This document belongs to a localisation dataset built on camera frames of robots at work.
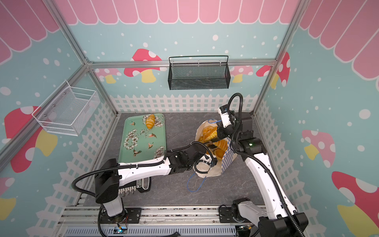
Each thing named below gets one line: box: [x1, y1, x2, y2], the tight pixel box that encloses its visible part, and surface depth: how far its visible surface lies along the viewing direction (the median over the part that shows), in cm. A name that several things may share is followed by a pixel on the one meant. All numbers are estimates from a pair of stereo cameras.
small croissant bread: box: [146, 114, 156, 130], surface depth 112 cm
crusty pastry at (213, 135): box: [204, 130, 218, 143], surface depth 94 cm
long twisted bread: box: [212, 139, 228, 152], surface depth 92 cm
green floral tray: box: [118, 113, 167, 164], surface depth 107 cm
